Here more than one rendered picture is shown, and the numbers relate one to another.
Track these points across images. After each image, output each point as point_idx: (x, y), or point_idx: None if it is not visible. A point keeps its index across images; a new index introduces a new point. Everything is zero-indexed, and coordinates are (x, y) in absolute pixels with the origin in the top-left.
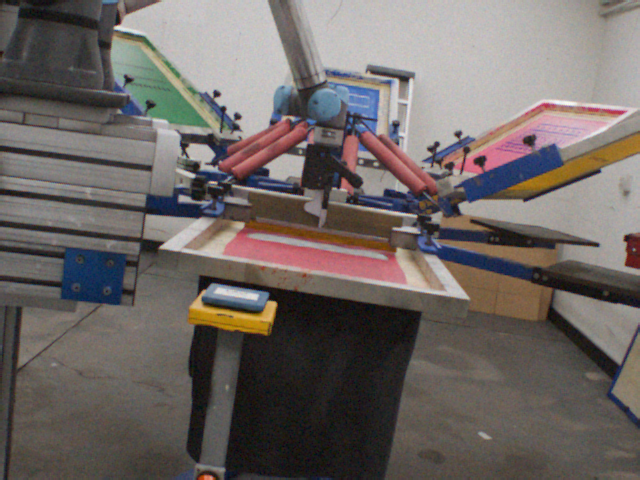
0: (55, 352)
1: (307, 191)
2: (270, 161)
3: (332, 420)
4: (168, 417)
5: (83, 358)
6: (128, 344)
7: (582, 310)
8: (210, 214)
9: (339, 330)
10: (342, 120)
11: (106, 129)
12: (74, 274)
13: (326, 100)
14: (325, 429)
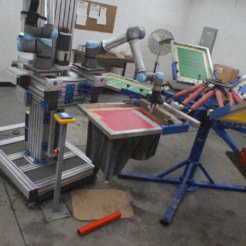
0: (161, 137)
1: (171, 104)
2: (187, 94)
3: (103, 156)
4: (165, 162)
5: (166, 141)
6: (185, 143)
7: None
8: (124, 102)
9: (104, 134)
10: (158, 83)
11: (42, 77)
12: (41, 102)
13: (139, 76)
14: (102, 158)
